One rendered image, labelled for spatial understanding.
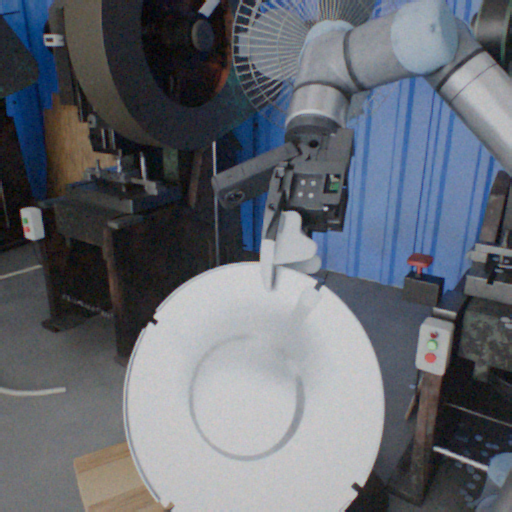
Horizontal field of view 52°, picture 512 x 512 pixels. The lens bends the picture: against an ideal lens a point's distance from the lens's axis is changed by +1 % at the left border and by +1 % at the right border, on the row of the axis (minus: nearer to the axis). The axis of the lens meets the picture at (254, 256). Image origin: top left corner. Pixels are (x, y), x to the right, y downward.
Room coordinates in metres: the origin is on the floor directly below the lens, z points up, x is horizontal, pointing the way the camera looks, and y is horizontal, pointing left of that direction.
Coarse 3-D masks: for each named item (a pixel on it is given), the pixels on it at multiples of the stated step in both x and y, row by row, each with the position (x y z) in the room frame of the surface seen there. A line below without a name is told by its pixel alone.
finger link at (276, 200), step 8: (272, 184) 0.56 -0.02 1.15; (280, 184) 0.56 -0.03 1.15; (272, 192) 0.55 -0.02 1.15; (280, 192) 0.55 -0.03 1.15; (272, 200) 0.54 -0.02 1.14; (280, 200) 0.54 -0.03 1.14; (272, 208) 0.54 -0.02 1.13; (280, 208) 0.54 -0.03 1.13; (264, 216) 0.53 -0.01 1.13; (272, 216) 0.53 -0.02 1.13; (264, 224) 0.53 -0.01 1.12; (272, 224) 0.53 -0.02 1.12; (264, 232) 0.53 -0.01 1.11; (272, 232) 0.53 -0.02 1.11; (272, 240) 0.52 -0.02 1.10
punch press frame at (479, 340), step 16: (480, 304) 1.26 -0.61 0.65; (496, 304) 1.26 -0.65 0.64; (464, 320) 1.23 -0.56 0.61; (480, 320) 1.21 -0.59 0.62; (496, 320) 1.19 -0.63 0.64; (464, 336) 1.23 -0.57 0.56; (480, 336) 1.20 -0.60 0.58; (496, 336) 1.18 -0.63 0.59; (464, 352) 1.22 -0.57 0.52; (480, 352) 1.20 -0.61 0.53; (496, 352) 1.18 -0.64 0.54; (480, 368) 1.20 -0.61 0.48; (448, 448) 1.22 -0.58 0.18; (480, 464) 1.17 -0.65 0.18
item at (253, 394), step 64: (192, 320) 0.52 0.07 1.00; (256, 320) 0.50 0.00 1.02; (320, 320) 0.48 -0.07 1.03; (128, 384) 0.50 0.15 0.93; (192, 384) 0.48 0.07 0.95; (256, 384) 0.46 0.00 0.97; (320, 384) 0.44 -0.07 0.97; (192, 448) 0.44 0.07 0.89; (256, 448) 0.42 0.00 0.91; (320, 448) 0.41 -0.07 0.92
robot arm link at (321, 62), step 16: (320, 32) 0.71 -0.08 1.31; (336, 32) 0.71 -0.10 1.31; (304, 48) 0.72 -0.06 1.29; (320, 48) 0.69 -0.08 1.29; (336, 48) 0.67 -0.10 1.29; (304, 64) 0.69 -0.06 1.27; (320, 64) 0.68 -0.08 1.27; (336, 64) 0.67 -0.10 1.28; (304, 80) 0.67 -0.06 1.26; (320, 80) 0.66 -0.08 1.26; (336, 80) 0.66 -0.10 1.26
